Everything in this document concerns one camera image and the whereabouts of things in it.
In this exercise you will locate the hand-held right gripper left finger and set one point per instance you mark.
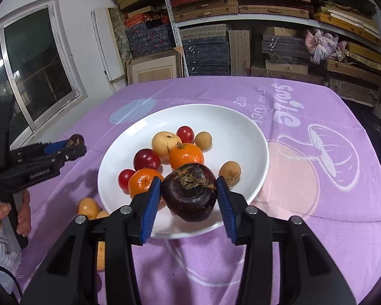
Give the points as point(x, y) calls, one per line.
point(149, 209)

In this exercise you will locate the purple printed tablecloth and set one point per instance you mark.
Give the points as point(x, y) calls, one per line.
point(304, 228)

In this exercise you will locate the red cherry tomato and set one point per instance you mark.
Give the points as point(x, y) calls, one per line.
point(125, 179)
point(185, 133)

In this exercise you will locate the stack of dark slate boxes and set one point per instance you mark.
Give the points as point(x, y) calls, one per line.
point(285, 49)
point(206, 54)

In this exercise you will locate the small dark water chestnut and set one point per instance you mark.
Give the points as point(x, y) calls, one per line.
point(76, 140)

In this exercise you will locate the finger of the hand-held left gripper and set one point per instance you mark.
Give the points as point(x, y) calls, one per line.
point(55, 147)
point(76, 154)

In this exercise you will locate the large dark red plum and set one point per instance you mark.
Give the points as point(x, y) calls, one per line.
point(147, 159)

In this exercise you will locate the white metal shelf rack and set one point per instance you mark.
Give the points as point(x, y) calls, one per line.
point(173, 22)

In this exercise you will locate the white leaning boards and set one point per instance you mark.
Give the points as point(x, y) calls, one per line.
point(108, 44)

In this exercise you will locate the pale yellow loquat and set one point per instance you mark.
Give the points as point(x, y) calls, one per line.
point(88, 208)
point(163, 144)

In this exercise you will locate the orange mandarin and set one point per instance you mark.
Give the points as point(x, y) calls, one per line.
point(142, 182)
point(186, 157)

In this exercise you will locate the white oval plate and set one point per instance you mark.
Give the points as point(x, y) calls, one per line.
point(231, 133)

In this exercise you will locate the dark purple mangosteen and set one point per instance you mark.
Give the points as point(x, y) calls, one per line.
point(190, 193)

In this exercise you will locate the stack of blue patterned boxes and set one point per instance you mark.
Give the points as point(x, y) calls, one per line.
point(149, 36)

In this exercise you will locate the white-framed window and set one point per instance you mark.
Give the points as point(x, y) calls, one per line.
point(35, 66)

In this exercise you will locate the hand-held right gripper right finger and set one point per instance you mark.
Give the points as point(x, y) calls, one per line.
point(227, 209)

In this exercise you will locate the stack of yellow-brown boxes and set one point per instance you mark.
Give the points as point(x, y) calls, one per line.
point(352, 22)

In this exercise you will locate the tan longan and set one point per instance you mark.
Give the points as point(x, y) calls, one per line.
point(230, 171)
point(203, 140)

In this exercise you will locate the person's left hand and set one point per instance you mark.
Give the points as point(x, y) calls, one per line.
point(23, 216)

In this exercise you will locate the person's left forearm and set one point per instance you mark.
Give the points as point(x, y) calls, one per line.
point(1, 254)

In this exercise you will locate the stack of woven brown boxes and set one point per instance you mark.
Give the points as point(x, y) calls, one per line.
point(241, 6)

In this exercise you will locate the wooden picture frame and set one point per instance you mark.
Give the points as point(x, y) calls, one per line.
point(152, 68)

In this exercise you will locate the pink plastic bag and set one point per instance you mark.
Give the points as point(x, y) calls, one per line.
point(324, 44)

